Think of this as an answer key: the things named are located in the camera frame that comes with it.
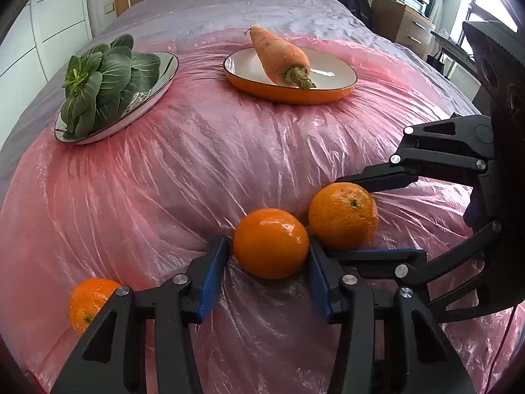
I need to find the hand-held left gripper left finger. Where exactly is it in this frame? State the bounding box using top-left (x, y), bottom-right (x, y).
top-left (49, 236), bottom-right (230, 394)

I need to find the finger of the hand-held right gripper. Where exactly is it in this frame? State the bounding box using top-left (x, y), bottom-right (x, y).
top-left (333, 113), bottom-right (499, 193)
top-left (324, 219), bottom-right (503, 323)

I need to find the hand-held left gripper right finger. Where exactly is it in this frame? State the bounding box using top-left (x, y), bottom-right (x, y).
top-left (307, 238), bottom-right (478, 394)

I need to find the orange mandarin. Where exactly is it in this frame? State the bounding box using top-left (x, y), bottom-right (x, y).
top-left (232, 208), bottom-right (310, 280)
top-left (308, 182), bottom-right (379, 252)
top-left (68, 278), bottom-right (123, 336)

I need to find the grey desk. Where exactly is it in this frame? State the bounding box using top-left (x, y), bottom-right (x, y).
top-left (430, 31), bottom-right (480, 66)

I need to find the black bag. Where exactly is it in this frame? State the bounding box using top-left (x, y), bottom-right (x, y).
top-left (427, 49), bottom-right (448, 77)

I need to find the orange plate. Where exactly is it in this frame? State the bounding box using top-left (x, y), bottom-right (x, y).
top-left (223, 46), bottom-right (357, 104)

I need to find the pink plastic sheet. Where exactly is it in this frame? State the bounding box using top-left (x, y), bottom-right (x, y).
top-left (0, 29), bottom-right (525, 394)

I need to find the wooden drawer cabinet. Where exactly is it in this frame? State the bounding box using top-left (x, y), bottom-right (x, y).
top-left (371, 0), bottom-right (437, 60)

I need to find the carrot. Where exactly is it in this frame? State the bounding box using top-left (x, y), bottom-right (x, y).
top-left (245, 26), bottom-right (317, 90)

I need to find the black backpack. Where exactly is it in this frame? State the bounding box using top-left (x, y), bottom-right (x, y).
top-left (334, 0), bottom-right (374, 29)

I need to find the patterned plate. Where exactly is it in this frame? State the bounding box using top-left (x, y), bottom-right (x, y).
top-left (54, 51), bottom-right (180, 145)

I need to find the bok choy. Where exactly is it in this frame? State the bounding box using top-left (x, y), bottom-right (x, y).
top-left (61, 33), bottom-right (161, 140)

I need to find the purple bed sheet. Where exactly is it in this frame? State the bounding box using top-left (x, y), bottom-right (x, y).
top-left (0, 0), bottom-right (485, 181)

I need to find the white wardrobe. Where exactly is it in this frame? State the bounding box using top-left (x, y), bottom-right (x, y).
top-left (0, 0), bottom-right (116, 91)

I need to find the red cable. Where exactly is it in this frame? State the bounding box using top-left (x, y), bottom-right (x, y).
top-left (485, 301), bottom-right (517, 394)

